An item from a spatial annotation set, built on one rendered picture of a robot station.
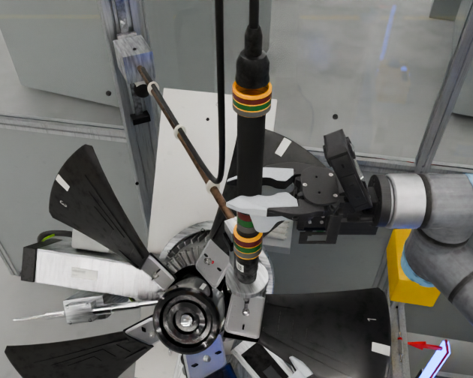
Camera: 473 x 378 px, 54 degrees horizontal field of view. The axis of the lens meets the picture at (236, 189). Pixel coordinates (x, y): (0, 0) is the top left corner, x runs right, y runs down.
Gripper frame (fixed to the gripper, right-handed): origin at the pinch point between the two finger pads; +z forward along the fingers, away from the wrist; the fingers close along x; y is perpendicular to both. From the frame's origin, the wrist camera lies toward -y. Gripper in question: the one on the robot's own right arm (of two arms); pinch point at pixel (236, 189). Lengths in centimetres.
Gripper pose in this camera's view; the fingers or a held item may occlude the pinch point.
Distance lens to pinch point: 61.5
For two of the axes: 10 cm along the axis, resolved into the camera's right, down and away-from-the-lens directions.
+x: 0.0, -7.0, 7.2
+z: -10.0, -0.1, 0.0
